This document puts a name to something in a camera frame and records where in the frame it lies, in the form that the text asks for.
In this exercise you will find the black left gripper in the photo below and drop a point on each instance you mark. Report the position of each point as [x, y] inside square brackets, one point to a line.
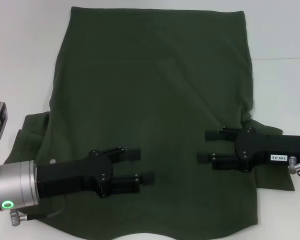
[65, 177]

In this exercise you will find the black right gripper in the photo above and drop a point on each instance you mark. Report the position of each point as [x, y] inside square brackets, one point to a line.
[265, 147]

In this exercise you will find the dark green shirt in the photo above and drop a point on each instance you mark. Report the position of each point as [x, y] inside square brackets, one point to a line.
[152, 87]

